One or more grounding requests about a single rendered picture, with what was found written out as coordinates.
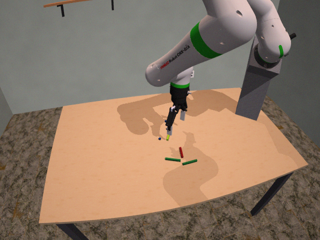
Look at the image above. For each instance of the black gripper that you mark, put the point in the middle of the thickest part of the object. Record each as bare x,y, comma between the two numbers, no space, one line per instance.
178,103

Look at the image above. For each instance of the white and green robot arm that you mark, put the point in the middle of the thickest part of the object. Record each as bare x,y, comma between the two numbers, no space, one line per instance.
228,25

